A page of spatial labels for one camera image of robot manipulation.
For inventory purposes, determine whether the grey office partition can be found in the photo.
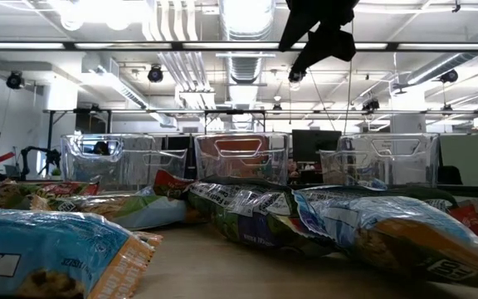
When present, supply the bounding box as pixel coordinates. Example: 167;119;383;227
438;132;478;188

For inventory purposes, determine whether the black office chair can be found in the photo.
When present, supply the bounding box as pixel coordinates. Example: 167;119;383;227
437;164;465;186

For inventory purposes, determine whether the black distant rig frame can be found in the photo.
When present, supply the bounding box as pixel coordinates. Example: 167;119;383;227
41;106;478;184

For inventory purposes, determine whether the clear plastic bin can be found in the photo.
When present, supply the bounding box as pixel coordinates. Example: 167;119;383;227
193;131;290;187
319;132;440;189
59;133;188;193

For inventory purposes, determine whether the silver ventilation duct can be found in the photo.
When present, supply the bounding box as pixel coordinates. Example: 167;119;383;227
217;0;276;86

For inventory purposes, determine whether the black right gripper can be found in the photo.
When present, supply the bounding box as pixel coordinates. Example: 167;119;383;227
278;0;361;75

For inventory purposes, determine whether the green red granola bar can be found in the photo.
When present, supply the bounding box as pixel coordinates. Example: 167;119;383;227
0;179;100;210
29;169;197;232

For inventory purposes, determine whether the green dark snack bag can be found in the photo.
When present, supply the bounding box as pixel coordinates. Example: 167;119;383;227
187;179;335;257

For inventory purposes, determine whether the black round hanging lamp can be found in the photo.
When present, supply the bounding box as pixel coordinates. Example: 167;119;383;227
438;68;460;85
361;97;381;113
5;70;26;91
146;64;165;84
287;70;308;84

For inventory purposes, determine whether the person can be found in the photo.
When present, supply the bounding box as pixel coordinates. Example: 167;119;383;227
92;140;111;157
286;157;303;184

